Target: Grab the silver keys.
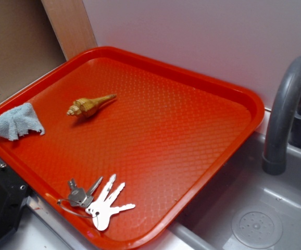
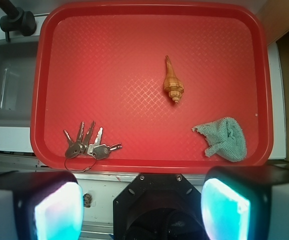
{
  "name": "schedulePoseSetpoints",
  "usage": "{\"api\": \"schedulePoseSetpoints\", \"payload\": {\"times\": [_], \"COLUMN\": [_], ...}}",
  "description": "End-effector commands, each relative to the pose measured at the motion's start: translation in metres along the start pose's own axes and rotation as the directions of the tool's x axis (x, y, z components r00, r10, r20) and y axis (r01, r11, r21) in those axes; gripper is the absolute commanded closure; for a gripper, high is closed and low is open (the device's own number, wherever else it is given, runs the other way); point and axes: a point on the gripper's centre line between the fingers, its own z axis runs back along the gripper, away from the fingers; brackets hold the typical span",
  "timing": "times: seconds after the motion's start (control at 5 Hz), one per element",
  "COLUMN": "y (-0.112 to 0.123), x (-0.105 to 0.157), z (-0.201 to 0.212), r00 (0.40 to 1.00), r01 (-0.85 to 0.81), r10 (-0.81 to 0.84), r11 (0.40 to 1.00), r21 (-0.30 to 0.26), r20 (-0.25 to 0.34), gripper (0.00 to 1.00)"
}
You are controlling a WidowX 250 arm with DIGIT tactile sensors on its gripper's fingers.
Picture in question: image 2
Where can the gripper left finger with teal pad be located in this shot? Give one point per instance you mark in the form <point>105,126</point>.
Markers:
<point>42,205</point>

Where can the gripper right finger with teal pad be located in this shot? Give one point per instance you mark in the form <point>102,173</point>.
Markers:
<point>246,203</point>

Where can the silver key bunch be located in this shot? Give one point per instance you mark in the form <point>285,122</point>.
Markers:
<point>82,146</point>

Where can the teal crumpled cloth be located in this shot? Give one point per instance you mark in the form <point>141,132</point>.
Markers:
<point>225,138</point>

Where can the grey sink basin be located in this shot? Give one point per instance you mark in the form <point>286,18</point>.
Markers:
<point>17,74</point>

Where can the red plastic tray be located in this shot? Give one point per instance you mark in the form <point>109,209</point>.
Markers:
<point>105,62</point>

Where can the dark grey faucet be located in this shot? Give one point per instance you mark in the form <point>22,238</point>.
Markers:
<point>16,19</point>

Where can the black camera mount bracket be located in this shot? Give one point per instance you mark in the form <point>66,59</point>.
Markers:
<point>158,207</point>

